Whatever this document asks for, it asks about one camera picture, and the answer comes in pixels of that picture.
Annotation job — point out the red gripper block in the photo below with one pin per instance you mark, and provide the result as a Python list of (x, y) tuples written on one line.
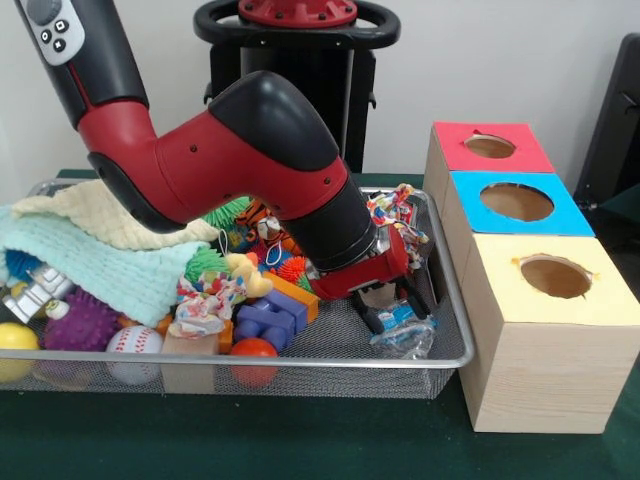
[(370, 272)]

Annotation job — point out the purple plastic building block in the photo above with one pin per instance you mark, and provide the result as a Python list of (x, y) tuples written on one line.
[(270, 322)]

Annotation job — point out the yellow duck plush toy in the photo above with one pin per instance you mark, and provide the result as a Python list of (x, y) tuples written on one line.
[(248, 276)]

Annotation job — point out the red maraca rattle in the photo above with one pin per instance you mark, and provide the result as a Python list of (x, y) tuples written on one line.
[(253, 360)]

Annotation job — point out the tiger striped toy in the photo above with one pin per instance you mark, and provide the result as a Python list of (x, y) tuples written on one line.
[(265, 222)]

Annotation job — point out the green spiky ball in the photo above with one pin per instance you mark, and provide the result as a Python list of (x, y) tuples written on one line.
[(228, 212)]

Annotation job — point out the mint knitted cloth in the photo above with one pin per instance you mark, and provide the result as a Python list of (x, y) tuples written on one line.
[(100, 265)]

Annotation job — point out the cream knitted cloth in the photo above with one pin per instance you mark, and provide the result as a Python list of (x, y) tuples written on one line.
[(90, 220)]

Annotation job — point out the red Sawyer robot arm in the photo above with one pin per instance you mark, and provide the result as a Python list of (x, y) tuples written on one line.
[(230, 160)]

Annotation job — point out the clear shallow mesh bin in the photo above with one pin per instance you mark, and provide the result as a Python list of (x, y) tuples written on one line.
[(445, 330)]

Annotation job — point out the wooden box with three holes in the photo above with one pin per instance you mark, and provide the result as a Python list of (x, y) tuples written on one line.
[(540, 370)]

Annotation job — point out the dark green tablecloth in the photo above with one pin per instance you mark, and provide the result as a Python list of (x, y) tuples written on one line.
[(300, 440)]

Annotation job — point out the floral patterned fabric knot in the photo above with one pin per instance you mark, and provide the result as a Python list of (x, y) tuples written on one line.
[(205, 302)]

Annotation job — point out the white baseball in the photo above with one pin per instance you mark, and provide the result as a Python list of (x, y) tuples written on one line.
[(135, 342)]

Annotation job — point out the black panel stand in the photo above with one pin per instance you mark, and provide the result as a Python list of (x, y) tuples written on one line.
[(615, 130)]

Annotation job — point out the purple monster toy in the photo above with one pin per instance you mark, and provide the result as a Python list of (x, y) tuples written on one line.
[(82, 320)]

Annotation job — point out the yellow ball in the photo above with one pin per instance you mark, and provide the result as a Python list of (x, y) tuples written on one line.
[(15, 340)]

